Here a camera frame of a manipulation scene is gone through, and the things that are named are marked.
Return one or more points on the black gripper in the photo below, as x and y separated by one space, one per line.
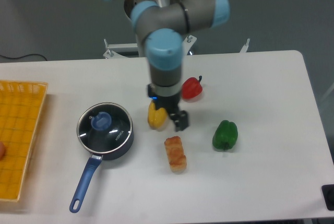
170 104

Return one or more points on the glass pot lid blue knob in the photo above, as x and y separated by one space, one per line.
106 129

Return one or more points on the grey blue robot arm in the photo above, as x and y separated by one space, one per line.
159 33

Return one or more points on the yellow bell pepper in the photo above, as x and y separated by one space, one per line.
156 117

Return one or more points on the red bell pepper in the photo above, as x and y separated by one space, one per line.
191 88

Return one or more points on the toasted bread loaf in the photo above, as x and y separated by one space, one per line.
175 153

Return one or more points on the green bell pepper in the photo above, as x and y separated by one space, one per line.
225 136

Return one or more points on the dark blue saucepan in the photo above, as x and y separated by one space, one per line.
92 164

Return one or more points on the yellow plastic basket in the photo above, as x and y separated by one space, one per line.
21 106

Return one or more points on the black round device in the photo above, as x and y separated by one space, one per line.
328 193

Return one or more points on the white table bracket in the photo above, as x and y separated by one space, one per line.
245 46

